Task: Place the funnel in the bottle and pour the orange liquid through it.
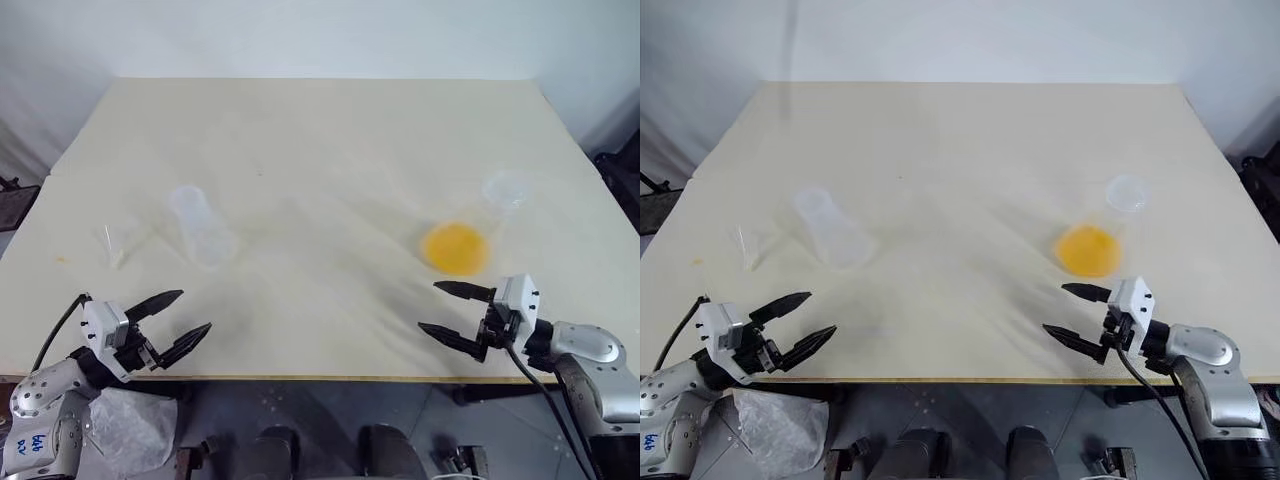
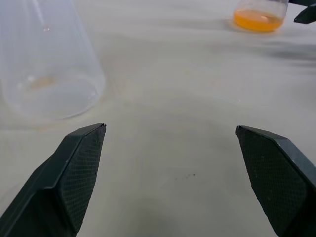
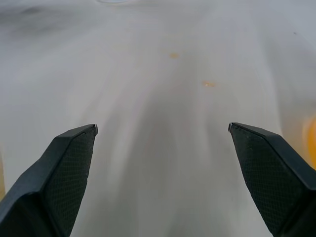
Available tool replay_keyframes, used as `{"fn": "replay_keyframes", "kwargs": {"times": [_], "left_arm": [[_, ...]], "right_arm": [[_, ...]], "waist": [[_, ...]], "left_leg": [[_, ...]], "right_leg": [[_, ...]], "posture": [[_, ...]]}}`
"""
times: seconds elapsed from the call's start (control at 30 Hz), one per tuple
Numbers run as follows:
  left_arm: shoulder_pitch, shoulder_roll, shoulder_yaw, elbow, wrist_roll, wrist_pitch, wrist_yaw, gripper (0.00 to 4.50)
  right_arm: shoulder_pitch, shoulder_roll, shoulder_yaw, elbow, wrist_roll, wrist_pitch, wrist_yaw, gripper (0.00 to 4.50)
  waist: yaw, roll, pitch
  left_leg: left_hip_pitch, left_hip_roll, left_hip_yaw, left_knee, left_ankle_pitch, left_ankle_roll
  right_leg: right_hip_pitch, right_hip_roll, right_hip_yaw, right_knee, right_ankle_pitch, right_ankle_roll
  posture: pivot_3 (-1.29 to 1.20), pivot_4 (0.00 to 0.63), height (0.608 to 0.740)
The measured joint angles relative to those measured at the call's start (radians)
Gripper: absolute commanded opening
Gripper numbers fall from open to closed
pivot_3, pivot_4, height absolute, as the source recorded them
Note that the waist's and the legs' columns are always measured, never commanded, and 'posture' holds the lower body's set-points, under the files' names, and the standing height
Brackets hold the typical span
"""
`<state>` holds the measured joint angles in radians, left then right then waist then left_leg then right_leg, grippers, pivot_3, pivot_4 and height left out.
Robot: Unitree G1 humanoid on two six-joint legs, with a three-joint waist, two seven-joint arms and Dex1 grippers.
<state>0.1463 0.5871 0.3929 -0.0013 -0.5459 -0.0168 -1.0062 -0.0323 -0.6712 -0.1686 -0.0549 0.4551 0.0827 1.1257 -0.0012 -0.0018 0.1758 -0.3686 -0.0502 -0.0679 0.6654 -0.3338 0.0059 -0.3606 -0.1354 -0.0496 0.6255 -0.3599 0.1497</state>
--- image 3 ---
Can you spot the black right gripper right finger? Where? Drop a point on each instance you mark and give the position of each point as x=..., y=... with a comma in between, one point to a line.
x=269, y=177

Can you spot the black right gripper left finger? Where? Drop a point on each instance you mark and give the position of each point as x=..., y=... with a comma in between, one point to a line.
x=49, y=177

